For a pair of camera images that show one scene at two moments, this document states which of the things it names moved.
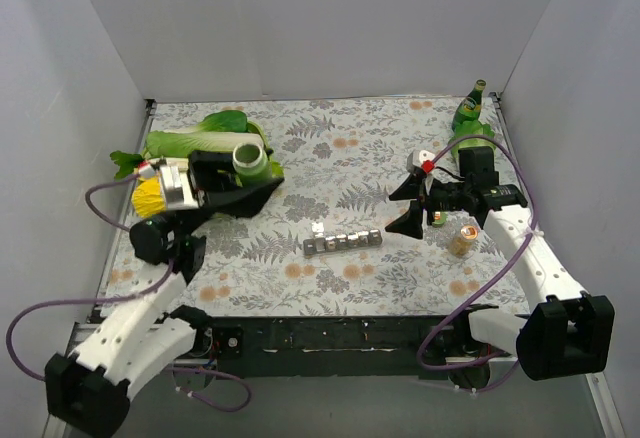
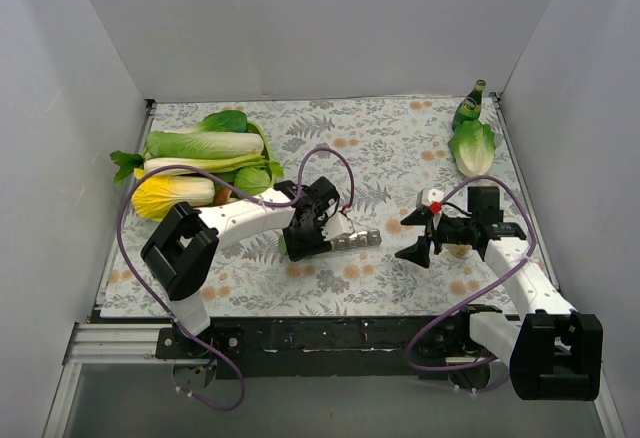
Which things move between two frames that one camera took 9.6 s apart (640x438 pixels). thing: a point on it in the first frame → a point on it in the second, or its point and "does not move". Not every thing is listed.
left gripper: x=208 y=184 → x=310 y=237
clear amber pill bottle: x=461 y=244 does not move
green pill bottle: x=250 y=163 → x=282 y=247
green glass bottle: x=470 y=107 does not move
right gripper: x=430 y=199 → x=433 y=231
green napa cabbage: x=167 y=144 does not move
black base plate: x=416 y=347 does not move
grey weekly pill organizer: x=322 y=243 does not move
